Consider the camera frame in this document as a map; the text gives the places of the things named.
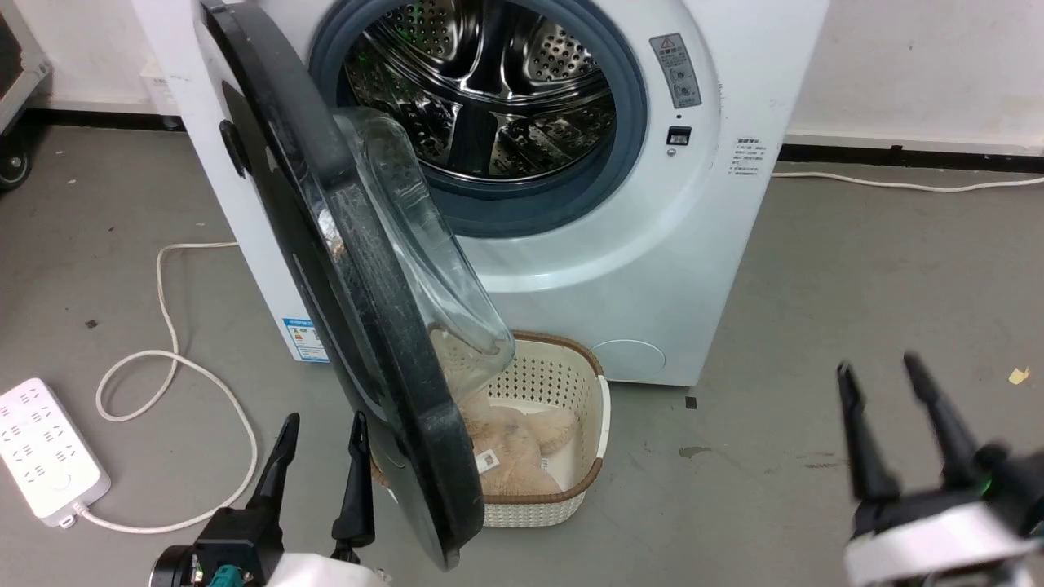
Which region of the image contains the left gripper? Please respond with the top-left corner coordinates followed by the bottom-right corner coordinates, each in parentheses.
top-left (151, 413), bottom-right (384, 587)

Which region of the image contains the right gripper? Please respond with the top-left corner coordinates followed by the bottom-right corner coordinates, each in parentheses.
top-left (838, 352), bottom-right (1044, 587)

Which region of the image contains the black round glass washer door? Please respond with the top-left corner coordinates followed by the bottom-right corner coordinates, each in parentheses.
top-left (193, 0), bottom-right (516, 572)

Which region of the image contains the white front-load washing machine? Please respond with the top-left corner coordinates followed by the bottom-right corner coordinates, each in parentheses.
top-left (130, 0), bottom-right (831, 388)

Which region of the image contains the grey rubber door gasket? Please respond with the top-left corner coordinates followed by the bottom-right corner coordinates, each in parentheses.
top-left (308, 0), bottom-right (649, 239)

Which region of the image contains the blue white energy label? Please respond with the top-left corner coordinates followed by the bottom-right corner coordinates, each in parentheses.
top-left (282, 317), bottom-right (330, 363)

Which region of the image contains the beige plush toy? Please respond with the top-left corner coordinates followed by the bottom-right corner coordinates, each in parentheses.
top-left (428, 326), bottom-right (578, 497)

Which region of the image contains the cream brown-rimmed laundry basket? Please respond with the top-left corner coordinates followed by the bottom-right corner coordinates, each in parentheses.
top-left (371, 330), bottom-right (611, 529)

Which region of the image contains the white power strip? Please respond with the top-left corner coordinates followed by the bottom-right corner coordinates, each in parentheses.
top-left (0, 377), bottom-right (112, 528)

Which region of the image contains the round white filter cover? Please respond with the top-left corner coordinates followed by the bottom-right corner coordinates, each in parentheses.
top-left (591, 339), bottom-right (666, 381)

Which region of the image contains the small printed text label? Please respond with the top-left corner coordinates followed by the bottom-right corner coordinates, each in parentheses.
top-left (728, 137), bottom-right (763, 177)

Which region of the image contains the grey warning sticker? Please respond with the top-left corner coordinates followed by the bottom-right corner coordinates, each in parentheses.
top-left (649, 33), bottom-right (703, 110)

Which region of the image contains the stainless steel washer drum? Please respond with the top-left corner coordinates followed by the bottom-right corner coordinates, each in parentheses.
top-left (343, 0), bottom-right (618, 182)

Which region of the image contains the grey wheeled cart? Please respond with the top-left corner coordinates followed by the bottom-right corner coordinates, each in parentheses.
top-left (0, 0), bottom-right (54, 194)

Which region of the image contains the white power strip cable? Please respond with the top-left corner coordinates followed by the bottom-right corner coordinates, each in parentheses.
top-left (73, 241), bottom-right (259, 535)

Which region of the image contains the thin white floor cable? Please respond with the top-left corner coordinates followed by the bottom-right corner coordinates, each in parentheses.
top-left (771, 170), bottom-right (1044, 194)

